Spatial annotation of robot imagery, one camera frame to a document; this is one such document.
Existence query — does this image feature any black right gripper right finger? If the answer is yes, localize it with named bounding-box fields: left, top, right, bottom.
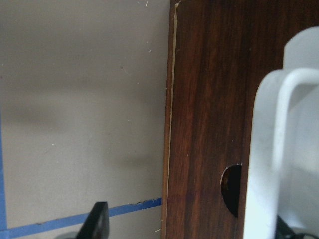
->
left=275, top=215, right=319, bottom=239

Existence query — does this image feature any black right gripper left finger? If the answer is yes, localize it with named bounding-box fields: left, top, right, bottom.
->
left=55, top=201, right=111, bottom=239

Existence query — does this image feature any wooden drawer with white handle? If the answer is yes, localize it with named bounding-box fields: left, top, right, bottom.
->
left=243, top=27, right=319, bottom=239

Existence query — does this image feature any dark wooden drawer cabinet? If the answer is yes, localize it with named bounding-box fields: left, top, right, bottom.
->
left=161, top=0, right=319, bottom=239

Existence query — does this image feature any brown paper mat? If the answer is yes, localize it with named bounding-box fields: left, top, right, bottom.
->
left=0, top=0, right=170, bottom=239

